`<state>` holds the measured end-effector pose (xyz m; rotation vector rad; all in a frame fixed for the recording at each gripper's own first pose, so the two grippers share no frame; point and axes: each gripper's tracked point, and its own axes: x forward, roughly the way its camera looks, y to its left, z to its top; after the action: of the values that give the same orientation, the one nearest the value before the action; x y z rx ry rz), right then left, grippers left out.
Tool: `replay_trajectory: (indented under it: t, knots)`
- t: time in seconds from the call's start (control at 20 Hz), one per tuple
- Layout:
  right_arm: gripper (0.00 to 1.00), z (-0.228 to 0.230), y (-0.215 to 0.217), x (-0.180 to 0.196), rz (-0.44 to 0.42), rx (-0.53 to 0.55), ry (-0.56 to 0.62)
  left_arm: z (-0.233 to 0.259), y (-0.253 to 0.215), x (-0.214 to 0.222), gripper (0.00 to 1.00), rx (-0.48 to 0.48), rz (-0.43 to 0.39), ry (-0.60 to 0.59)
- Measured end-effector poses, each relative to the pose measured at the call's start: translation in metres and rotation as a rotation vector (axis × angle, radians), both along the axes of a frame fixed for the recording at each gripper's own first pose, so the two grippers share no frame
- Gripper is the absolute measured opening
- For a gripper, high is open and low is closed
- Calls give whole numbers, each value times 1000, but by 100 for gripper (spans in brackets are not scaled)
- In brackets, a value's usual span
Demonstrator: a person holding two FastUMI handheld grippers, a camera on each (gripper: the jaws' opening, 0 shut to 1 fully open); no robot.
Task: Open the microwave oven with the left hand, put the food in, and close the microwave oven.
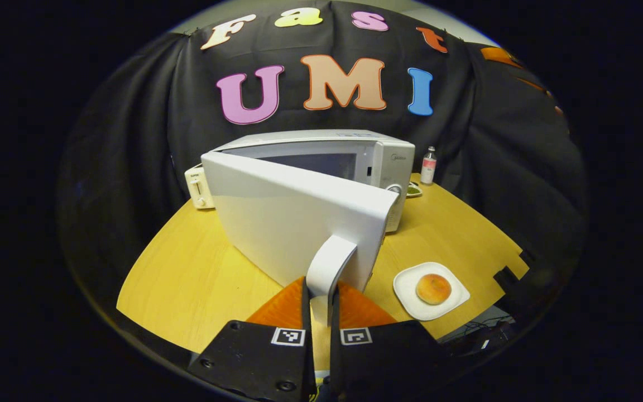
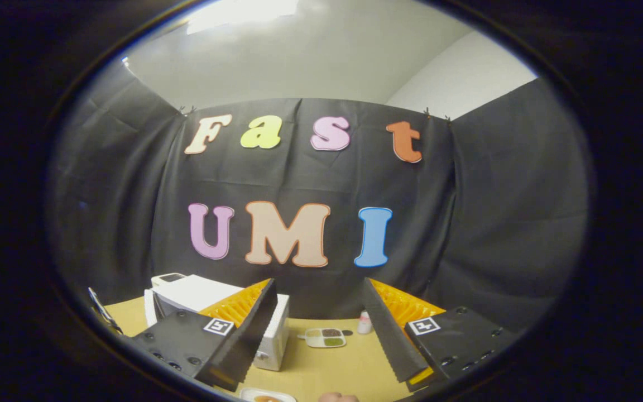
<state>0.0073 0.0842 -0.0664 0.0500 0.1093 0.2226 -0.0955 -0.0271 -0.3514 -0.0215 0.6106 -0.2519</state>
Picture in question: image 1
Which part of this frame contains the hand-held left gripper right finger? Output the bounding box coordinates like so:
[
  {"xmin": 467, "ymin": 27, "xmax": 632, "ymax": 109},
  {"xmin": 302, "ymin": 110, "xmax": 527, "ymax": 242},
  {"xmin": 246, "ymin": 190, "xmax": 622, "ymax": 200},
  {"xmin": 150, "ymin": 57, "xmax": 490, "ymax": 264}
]
[{"xmin": 327, "ymin": 279, "xmax": 452, "ymax": 402}]

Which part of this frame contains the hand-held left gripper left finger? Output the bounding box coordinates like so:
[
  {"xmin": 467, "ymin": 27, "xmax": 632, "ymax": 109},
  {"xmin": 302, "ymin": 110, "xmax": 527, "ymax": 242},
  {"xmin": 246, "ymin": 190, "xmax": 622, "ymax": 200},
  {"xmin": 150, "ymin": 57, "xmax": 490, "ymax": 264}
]
[{"xmin": 188, "ymin": 276, "xmax": 319, "ymax": 402}]

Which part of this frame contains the round golden bread bun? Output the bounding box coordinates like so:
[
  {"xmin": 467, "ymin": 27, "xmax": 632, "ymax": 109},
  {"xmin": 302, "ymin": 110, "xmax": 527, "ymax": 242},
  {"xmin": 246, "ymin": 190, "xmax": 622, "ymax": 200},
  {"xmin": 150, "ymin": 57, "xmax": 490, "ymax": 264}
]
[{"xmin": 416, "ymin": 273, "xmax": 453, "ymax": 306}]

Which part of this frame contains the white microwave oven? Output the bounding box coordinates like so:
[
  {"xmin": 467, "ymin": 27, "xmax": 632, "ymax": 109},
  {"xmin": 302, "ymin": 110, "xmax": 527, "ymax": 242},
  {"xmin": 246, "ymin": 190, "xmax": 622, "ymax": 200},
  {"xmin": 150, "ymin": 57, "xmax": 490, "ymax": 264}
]
[{"xmin": 201, "ymin": 130, "xmax": 416, "ymax": 328}]

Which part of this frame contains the white square plate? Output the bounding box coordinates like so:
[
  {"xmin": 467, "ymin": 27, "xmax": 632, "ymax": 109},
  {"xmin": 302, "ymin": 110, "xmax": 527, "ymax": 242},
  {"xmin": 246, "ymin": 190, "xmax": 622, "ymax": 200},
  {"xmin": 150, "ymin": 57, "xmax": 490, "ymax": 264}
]
[{"xmin": 392, "ymin": 261, "xmax": 471, "ymax": 322}]

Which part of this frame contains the white toaster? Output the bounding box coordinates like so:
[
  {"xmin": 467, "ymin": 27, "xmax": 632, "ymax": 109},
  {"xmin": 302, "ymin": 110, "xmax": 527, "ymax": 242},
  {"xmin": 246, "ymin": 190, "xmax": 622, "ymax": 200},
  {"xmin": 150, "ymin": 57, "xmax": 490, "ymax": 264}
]
[{"xmin": 184, "ymin": 165, "xmax": 216, "ymax": 210}]

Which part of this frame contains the small clear bottle pink label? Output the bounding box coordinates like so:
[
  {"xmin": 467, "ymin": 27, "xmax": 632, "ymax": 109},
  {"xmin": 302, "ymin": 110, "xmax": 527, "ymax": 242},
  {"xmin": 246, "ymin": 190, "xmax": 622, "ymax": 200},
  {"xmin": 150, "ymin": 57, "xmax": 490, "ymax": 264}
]
[{"xmin": 420, "ymin": 146, "xmax": 438, "ymax": 186}]

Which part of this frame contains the black backdrop cloth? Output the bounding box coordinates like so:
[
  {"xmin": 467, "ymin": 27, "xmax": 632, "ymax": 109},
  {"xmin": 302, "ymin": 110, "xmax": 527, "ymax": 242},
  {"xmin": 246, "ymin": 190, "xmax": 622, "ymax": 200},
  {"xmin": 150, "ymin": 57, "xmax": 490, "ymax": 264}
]
[{"xmin": 59, "ymin": 0, "xmax": 587, "ymax": 358}]

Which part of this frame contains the black cable bundle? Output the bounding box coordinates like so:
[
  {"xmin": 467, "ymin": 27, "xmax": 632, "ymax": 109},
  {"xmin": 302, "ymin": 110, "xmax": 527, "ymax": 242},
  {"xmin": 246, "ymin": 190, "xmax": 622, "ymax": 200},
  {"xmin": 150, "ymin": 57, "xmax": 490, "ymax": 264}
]
[{"xmin": 455, "ymin": 315, "xmax": 517, "ymax": 352}]

